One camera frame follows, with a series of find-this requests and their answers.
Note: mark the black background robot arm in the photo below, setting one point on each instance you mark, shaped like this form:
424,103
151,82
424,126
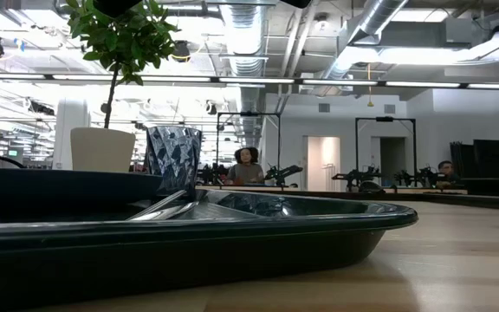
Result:
355,175
212,175
284,172
425,177

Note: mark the black cabinet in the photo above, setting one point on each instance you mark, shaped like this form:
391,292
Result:
487,158

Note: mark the black metal rig frame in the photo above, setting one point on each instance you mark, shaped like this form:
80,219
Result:
384,118
249,114

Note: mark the person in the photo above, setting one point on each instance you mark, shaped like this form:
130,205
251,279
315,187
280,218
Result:
245,173
446,167

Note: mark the white column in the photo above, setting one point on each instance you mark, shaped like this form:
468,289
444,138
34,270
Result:
69,143

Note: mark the slanted silver spiral duct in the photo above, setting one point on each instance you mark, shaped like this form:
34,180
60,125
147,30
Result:
375,17

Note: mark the white plant pot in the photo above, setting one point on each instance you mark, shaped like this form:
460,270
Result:
102,149

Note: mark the green leafy potted tree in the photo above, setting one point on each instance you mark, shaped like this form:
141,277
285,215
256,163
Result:
119,43

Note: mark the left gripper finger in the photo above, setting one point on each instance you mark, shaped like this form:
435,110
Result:
117,6

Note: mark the straight silver spiral duct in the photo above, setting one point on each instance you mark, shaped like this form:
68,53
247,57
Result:
245,26

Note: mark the green exit sign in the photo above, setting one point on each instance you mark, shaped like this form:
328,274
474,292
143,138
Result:
12,153

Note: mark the blue faceted plastic cup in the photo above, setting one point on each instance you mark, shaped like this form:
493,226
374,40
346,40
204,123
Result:
173,156

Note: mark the grey rectangular ceiling duct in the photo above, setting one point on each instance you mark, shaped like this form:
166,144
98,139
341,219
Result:
423,34

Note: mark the linear ceiling light strip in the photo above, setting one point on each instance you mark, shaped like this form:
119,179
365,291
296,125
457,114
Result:
423,84

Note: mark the dark green serving tray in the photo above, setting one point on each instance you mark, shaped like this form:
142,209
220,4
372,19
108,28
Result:
189,251

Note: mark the grey wall vent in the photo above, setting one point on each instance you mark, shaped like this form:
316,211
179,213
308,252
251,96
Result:
324,108
389,108

